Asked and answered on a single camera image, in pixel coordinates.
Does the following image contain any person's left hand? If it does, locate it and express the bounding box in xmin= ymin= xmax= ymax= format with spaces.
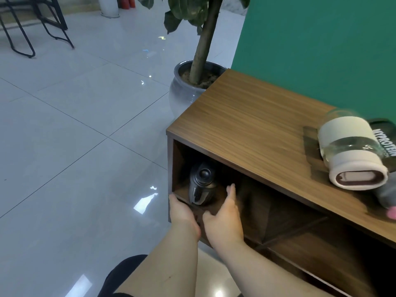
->
xmin=169 ymin=193 xmax=202 ymax=240

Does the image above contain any person's right hand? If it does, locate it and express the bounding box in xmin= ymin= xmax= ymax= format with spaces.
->
xmin=202 ymin=184 xmax=245 ymax=248

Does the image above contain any person's right forearm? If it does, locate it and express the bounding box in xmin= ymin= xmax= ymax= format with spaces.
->
xmin=213 ymin=238 xmax=336 ymax=297

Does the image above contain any person's left forearm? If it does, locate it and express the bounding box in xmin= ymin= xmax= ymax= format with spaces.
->
xmin=114 ymin=222 xmax=200 ymax=297

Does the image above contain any black metal flask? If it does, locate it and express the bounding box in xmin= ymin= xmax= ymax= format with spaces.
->
xmin=188 ymin=161 xmax=217 ymax=206

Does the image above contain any person's leg in black trousers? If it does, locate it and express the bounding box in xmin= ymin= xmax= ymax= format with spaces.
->
xmin=97 ymin=254 xmax=149 ymax=297

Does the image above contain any brown wooden cabinet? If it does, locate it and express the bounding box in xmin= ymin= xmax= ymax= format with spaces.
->
xmin=166 ymin=68 xmax=396 ymax=297

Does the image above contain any grey ceramic plant pot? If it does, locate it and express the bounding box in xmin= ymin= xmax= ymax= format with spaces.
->
xmin=169 ymin=60 xmax=228 ymax=118

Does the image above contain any glass bottle with cream sleeve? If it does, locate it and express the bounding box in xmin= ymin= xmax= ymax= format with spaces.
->
xmin=317 ymin=109 xmax=389 ymax=191

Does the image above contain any green leafy indoor tree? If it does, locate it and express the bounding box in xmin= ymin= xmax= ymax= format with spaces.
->
xmin=136 ymin=0 xmax=252 ymax=85

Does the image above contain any grey bottle with pink cap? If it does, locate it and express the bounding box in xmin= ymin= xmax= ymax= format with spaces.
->
xmin=375 ymin=172 xmax=396 ymax=220

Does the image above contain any black shaker bottle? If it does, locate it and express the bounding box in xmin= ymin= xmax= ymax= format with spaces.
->
xmin=368 ymin=118 xmax=396 ymax=174

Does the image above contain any white cylindrical stand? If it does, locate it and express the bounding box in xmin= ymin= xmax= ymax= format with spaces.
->
xmin=98 ymin=0 xmax=121 ymax=18

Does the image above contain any black metal chair frame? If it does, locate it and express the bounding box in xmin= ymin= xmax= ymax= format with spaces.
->
xmin=0 ymin=0 xmax=75 ymax=58

